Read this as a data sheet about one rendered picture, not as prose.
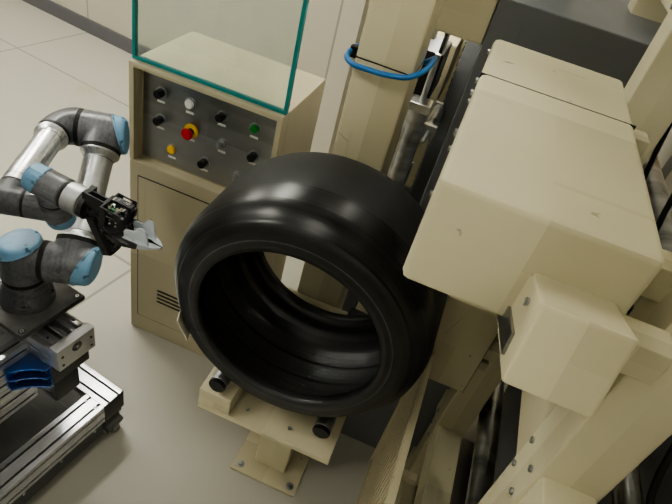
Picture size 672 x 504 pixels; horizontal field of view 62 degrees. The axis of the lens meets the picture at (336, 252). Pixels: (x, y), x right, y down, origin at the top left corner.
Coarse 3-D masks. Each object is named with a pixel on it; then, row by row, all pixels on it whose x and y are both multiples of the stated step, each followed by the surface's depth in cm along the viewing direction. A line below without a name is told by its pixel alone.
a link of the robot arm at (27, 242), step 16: (0, 240) 154; (16, 240) 154; (32, 240) 155; (48, 240) 159; (0, 256) 152; (16, 256) 151; (32, 256) 154; (0, 272) 157; (16, 272) 155; (32, 272) 155
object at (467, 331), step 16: (448, 304) 139; (464, 304) 137; (448, 320) 142; (464, 320) 140; (480, 320) 139; (496, 320) 137; (448, 336) 145; (464, 336) 143; (480, 336) 141; (496, 336) 140; (432, 352) 150; (448, 352) 148; (464, 352) 146; (480, 352) 144; (432, 368) 153; (448, 368) 151; (464, 368) 149; (448, 384) 154; (464, 384) 152
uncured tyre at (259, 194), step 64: (256, 192) 108; (320, 192) 107; (384, 192) 114; (192, 256) 115; (256, 256) 148; (320, 256) 103; (384, 256) 103; (192, 320) 126; (256, 320) 151; (320, 320) 153; (384, 320) 107; (256, 384) 131; (320, 384) 142; (384, 384) 117
